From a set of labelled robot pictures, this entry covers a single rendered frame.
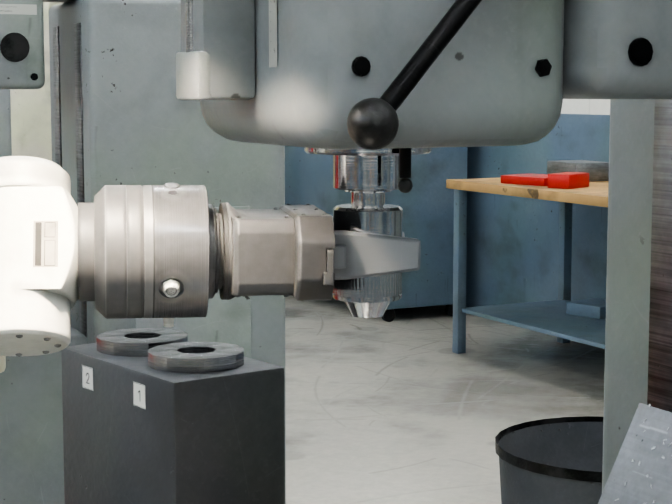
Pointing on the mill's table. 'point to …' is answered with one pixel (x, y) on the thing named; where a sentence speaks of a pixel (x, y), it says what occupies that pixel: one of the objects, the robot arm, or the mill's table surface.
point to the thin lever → (405, 170)
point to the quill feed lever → (404, 83)
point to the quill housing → (300, 83)
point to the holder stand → (170, 422)
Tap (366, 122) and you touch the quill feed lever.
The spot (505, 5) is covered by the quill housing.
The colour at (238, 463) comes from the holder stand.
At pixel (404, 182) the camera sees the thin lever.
